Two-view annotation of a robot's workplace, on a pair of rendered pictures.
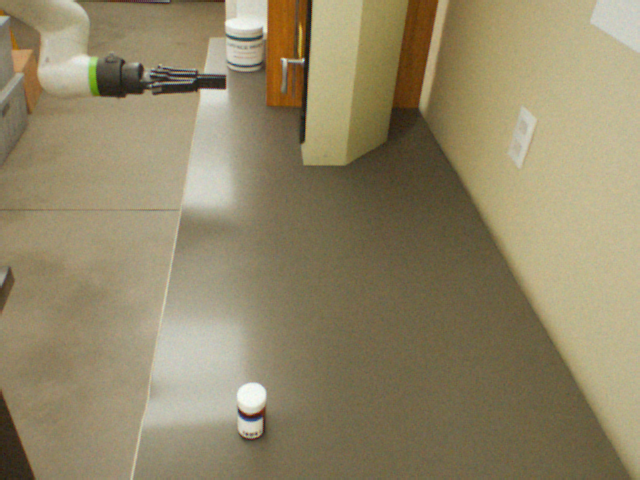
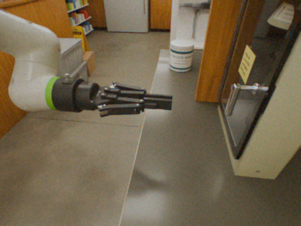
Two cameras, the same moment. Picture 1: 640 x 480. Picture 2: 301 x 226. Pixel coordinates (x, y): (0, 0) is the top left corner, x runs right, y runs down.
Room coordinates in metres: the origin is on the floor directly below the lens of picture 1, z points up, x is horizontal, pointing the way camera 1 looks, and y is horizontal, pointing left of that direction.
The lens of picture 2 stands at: (0.95, 0.18, 1.41)
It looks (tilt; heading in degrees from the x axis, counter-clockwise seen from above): 38 degrees down; 14
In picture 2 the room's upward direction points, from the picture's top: straight up
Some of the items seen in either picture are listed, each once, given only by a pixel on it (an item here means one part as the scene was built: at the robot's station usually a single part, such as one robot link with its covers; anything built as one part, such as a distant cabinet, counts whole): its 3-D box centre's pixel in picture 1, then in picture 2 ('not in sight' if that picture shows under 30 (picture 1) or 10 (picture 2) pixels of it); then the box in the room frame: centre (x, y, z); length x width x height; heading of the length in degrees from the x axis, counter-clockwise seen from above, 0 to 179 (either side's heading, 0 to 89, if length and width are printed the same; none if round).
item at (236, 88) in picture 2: (291, 74); (239, 100); (1.35, 0.06, 1.17); 0.05 x 0.03 x 0.10; 96
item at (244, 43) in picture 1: (244, 44); (181, 55); (1.99, 0.26, 1.02); 0.13 x 0.13 x 0.15
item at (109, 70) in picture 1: (113, 76); (72, 93); (1.30, 0.48, 1.15); 0.09 x 0.06 x 0.12; 7
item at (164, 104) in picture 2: (211, 82); (157, 103); (1.32, 0.25, 1.14); 0.07 x 0.01 x 0.03; 97
